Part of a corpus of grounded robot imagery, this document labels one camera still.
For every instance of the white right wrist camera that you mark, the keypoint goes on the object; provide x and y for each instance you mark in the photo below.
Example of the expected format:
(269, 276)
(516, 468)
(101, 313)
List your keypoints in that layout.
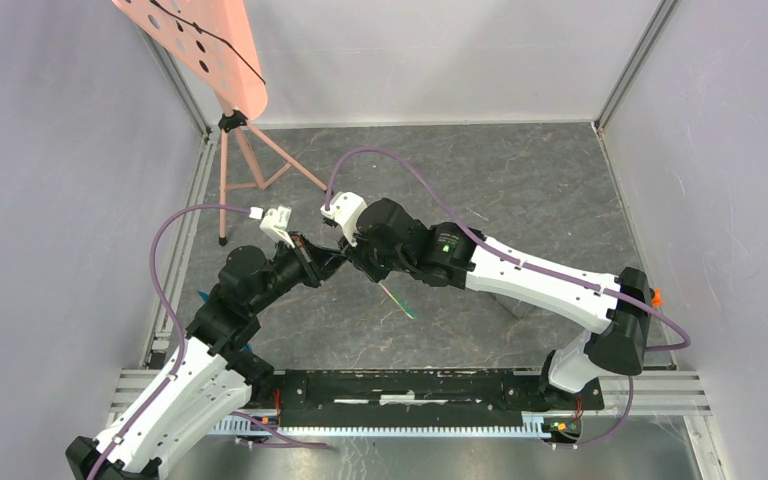
(344, 210)

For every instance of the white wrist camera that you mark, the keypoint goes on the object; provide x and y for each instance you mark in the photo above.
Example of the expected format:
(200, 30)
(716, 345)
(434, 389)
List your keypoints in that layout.
(274, 222)
(344, 210)

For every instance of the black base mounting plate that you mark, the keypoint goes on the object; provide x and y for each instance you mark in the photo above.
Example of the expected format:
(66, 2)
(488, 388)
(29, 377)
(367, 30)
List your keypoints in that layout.
(414, 398)

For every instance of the pink music stand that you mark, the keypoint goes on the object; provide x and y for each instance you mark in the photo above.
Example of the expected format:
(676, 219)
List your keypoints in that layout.
(214, 40)

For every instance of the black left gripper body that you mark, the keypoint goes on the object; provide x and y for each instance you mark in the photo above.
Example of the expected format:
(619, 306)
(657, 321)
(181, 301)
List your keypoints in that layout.
(294, 266)

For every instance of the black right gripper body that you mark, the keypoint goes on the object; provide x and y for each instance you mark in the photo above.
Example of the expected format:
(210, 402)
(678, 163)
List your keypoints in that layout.
(374, 264)

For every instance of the iridescent rainbow metal fork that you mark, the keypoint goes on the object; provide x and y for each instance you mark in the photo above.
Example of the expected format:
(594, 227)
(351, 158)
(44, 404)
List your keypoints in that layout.
(400, 303)

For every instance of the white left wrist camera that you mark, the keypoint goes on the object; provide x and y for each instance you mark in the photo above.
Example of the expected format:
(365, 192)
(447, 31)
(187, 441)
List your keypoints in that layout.
(274, 222)

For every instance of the grey cloth napkin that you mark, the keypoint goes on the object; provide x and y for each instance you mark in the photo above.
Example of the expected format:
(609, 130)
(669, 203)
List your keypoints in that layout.
(520, 309)

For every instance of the orange toy piece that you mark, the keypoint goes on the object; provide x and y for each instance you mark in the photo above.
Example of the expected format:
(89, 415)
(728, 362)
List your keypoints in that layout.
(656, 298)

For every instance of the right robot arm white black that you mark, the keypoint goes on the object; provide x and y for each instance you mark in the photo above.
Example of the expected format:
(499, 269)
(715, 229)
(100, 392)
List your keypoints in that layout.
(614, 310)

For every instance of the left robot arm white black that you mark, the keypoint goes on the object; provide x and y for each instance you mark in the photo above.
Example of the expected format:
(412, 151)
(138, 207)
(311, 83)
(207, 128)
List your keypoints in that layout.
(211, 373)

